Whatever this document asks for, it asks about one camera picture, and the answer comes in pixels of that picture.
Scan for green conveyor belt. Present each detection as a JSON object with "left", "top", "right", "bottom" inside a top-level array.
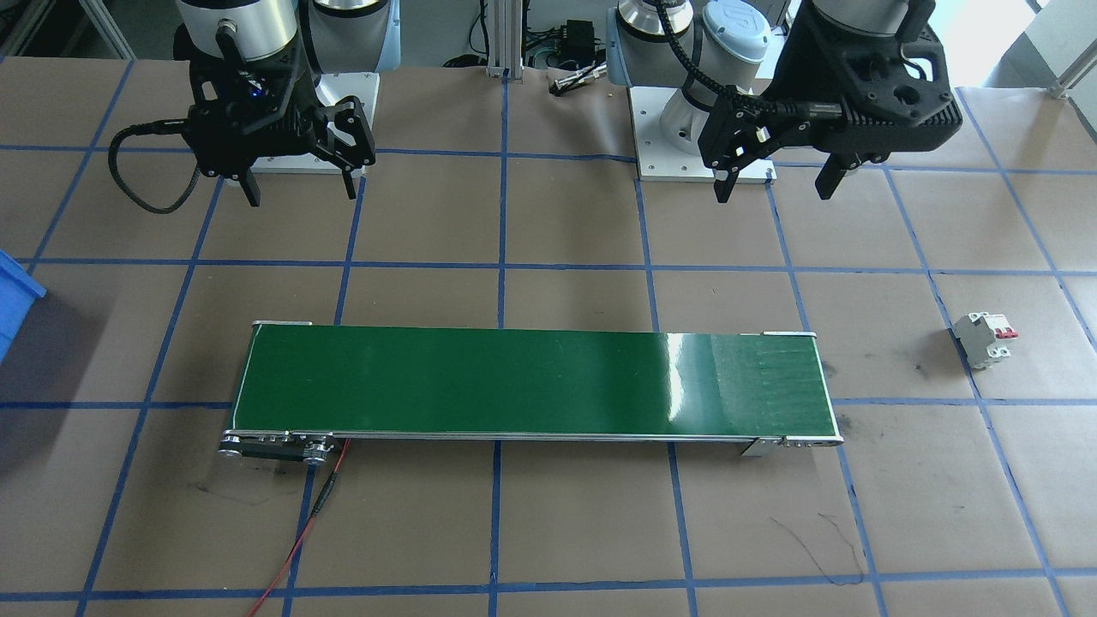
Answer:
[{"left": 217, "top": 320, "right": 845, "bottom": 466}]

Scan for black power supply box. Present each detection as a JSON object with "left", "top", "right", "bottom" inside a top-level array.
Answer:
[{"left": 561, "top": 21, "right": 602, "bottom": 57}]

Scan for silver black cable plug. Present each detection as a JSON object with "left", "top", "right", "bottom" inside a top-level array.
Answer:
[{"left": 551, "top": 64, "right": 611, "bottom": 96}]

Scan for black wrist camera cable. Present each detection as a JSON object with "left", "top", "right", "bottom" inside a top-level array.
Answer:
[
  {"left": 656, "top": 0, "right": 845, "bottom": 118},
  {"left": 107, "top": 118, "right": 204, "bottom": 215}
]

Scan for blue storage bin foam liner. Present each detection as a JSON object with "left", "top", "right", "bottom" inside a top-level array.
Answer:
[{"left": 0, "top": 249, "right": 48, "bottom": 365}]

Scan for white circuit breaker red switches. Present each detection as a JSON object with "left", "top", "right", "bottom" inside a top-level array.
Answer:
[{"left": 954, "top": 311, "right": 1021, "bottom": 370}]

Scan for red wire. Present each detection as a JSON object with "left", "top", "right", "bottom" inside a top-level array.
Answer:
[{"left": 247, "top": 439, "right": 351, "bottom": 617}]

